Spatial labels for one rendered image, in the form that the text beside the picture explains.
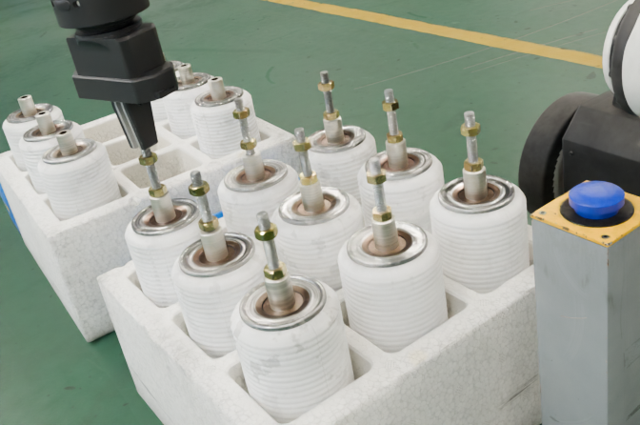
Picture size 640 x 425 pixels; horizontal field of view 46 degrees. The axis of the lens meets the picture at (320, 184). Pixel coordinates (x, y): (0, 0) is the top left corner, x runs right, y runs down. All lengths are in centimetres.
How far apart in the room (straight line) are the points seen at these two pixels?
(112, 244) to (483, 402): 56
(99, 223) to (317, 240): 40
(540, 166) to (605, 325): 49
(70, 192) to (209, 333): 41
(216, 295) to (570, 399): 32
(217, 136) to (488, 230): 53
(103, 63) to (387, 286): 34
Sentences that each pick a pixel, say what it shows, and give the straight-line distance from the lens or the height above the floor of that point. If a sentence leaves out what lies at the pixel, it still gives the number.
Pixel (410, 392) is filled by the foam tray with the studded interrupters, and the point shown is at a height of 16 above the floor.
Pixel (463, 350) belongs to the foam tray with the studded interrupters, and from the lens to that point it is 72.
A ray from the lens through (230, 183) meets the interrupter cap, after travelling 88.
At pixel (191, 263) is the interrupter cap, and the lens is 74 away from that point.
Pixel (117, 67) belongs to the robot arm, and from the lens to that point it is 75.
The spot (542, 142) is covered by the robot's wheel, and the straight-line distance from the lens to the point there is 108.
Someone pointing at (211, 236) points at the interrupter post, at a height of 28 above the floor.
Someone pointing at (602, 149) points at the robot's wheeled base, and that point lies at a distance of 102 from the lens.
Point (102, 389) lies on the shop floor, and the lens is 106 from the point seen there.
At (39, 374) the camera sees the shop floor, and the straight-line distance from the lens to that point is 113.
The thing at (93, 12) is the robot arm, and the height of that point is 49.
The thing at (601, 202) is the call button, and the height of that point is 33.
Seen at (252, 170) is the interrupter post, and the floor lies 26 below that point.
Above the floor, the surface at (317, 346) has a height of 23.
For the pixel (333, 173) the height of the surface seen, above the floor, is 23.
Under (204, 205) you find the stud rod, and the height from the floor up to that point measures 31.
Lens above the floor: 63
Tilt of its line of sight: 26 degrees down
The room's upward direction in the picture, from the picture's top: 11 degrees counter-clockwise
